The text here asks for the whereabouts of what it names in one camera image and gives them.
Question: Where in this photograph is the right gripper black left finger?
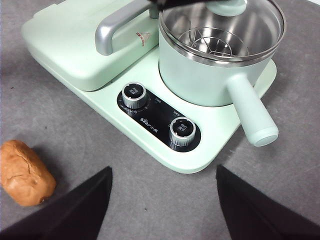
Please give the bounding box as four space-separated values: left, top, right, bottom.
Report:
0 166 113 240

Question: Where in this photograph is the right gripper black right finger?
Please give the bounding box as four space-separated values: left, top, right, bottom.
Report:
216 164 320 240

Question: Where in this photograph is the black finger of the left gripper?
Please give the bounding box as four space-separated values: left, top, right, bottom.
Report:
147 0 233 10

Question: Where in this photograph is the glass lid with green knob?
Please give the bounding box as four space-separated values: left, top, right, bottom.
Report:
157 0 287 67

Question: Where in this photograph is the brown potato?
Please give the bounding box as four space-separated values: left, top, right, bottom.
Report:
0 139 57 207

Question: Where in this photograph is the mint green appliance base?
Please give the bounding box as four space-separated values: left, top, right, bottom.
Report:
74 46 278 175

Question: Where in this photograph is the silver control knob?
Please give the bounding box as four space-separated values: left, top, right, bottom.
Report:
121 82 149 110
169 116 197 147

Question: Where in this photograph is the black oval control panel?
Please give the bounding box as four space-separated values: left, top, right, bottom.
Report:
116 84 202 152

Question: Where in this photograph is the steel wire steaming rack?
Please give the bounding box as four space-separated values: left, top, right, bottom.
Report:
178 26 237 58

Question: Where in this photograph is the silver griddle handle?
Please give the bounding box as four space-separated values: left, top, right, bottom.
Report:
94 2 161 56

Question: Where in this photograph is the mint green pot with handle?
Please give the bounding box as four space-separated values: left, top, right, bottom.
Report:
157 0 280 147

